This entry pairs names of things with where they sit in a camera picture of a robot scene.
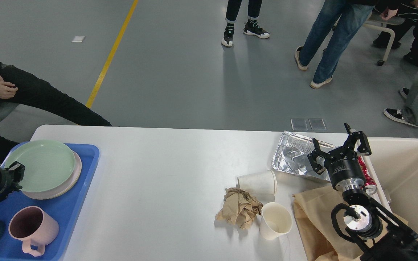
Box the pink plate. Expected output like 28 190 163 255
22 151 82 200

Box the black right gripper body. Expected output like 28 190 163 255
325 146 365 191

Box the person in blue jeans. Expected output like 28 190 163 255
295 0 378 89

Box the beige plastic bin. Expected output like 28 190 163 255
364 137 418 233

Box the blue plastic tray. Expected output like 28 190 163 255
0 144 100 261

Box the white rolling chair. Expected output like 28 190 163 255
363 13 405 66

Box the left floor plate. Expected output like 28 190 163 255
290 118 308 132

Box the lying white paper cup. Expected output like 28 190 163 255
237 170 277 195

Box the grey office chair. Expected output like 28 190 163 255
0 101 20 122

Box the right floor plate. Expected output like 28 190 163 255
308 118 327 131

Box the brown paper bag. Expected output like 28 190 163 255
292 183 408 261

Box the aluminium foil tray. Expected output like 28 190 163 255
272 131 330 182

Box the green plate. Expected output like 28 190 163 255
3 140 76 192

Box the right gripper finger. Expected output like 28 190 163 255
343 123 372 156
307 138 330 174

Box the person with black sneakers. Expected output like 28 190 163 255
222 0 270 47

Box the crumpled brown paper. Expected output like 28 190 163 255
215 188 263 229

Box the floor plate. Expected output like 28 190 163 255
290 118 308 132
308 118 327 131

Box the crushed red can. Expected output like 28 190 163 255
358 156 378 196

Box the pink mug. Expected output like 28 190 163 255
8 206 60 257

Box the upright white paper cup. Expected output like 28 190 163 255
260 202 292 240

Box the person in striped trousers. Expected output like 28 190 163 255
374 0 418 66

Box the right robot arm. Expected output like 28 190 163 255
307 123 418 261

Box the seated person in black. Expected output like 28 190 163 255
0 38 112 164

